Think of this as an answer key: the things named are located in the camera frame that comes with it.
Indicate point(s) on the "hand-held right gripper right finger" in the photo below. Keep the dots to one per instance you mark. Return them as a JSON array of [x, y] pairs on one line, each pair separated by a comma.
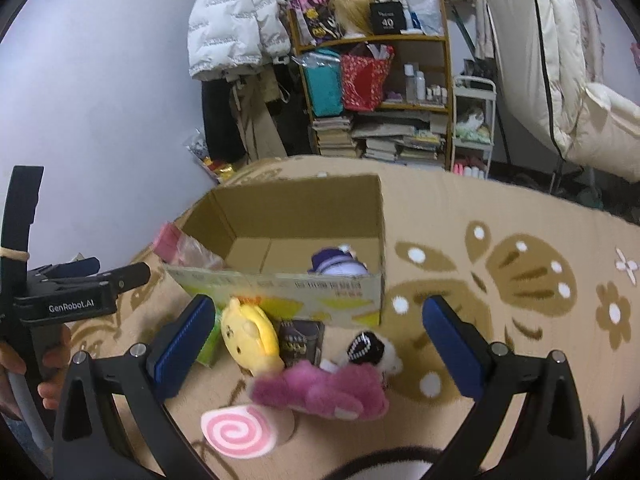
[[450, 352]]

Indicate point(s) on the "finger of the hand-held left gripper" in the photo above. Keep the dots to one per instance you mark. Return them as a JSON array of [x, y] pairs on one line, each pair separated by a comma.
[[127, 275], [82, 265]]

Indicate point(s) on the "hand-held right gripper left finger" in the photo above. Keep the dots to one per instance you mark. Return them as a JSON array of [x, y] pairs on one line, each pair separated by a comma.
[[184, 347]]

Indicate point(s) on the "green packet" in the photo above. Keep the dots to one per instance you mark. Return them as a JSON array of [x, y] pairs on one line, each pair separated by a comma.
[[209, 352]]

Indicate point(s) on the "pink plastic bag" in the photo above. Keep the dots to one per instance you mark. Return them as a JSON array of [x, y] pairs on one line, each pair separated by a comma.
[[167, 242]]

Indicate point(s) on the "yellow plush toy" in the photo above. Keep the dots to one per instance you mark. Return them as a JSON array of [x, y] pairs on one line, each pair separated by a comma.
[[250, 335]]

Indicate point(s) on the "black and white plush toy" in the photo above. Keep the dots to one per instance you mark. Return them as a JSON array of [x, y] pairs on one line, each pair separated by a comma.
[[365, 347]]

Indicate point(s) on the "pink swirl roll plush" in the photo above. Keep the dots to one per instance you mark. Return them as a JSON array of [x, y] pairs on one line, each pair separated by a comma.
[[235, 432]]

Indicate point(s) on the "dark printed packet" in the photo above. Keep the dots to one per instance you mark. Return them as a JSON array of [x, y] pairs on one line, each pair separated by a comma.
[[302, 340]]

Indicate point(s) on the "pink plush bear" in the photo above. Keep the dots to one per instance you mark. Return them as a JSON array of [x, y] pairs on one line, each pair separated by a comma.
[[320, 390]]

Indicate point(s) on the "purple plush doll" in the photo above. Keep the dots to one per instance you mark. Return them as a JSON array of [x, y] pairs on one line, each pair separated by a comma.
[[336, 263]]

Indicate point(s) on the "cardboard box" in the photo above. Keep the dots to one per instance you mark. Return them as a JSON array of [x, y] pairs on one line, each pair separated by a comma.
[[300, 210]]

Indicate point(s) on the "person's left hand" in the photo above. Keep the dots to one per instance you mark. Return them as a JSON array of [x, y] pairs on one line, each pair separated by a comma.
[[56, 360]]

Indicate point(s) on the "colourful snack bags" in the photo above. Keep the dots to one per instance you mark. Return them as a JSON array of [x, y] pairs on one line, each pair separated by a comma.
[[215, 165]]

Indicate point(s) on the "beige patterned blanket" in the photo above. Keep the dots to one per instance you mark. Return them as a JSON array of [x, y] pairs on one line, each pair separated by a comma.
[[525, 200]]

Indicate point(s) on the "black hanging cloth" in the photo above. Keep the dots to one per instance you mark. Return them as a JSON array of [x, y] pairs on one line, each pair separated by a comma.
[[220, 125]]

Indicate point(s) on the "pink and white bottles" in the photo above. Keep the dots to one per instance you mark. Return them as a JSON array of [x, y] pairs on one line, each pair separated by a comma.
[[467, 171]]

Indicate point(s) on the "beige hanging cloth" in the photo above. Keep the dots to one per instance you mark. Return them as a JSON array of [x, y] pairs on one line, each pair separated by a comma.
[[260, 130]]

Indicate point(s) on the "pale green plush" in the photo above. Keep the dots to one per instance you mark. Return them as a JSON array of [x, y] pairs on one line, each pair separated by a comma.
[[472, 133]]

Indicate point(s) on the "black tote bag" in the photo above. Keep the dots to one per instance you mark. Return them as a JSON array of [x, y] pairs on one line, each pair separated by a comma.
[[290, 110]]

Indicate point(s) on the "calico cat plush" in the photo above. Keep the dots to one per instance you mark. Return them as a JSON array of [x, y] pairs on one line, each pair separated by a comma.
[[472, 119]]

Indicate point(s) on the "stack of books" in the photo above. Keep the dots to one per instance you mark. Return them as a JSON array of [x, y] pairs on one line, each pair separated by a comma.
[[335, 137]]

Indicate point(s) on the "group of small cosmetic bottles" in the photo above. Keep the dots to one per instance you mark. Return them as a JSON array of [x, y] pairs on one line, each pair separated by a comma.
[[436, 94]]

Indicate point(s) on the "short white bottle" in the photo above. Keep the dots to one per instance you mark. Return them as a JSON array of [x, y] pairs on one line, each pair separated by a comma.
[[421, 87]]

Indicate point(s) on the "teal bag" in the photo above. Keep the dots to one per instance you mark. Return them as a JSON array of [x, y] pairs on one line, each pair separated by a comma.
[[322, 90]]

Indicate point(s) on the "white puffer jacket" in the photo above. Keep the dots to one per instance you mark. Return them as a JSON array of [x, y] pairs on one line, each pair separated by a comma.
[[225, 20]]

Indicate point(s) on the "white rolling cart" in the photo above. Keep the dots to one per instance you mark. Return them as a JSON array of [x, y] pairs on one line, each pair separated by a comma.
[[474, 80]]

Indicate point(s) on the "cream duvet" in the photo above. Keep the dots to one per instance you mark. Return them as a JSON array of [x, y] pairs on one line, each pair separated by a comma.
[[610, 130]]

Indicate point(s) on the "red patterned gift bag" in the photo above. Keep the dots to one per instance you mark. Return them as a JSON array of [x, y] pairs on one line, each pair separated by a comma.
[[360, 85]]

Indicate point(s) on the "wooden bookshelf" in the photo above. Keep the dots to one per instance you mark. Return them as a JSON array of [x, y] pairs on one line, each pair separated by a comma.
[[410, 36]]

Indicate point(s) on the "printed tote bag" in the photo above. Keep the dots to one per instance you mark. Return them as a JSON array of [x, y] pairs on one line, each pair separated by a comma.
[[312, 15]]

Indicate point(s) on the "black box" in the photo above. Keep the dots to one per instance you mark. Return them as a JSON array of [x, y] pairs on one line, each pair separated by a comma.
[[387, 20]]

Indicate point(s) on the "blond wig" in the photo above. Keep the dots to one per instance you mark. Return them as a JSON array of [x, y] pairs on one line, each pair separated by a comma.
[[350, 10]]

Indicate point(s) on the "white plastic bag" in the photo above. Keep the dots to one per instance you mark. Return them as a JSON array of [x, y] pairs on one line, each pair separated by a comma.
[[422, 0]]

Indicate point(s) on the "pink wall decoration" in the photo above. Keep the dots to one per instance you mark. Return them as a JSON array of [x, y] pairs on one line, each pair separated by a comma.
[[636, 57]]

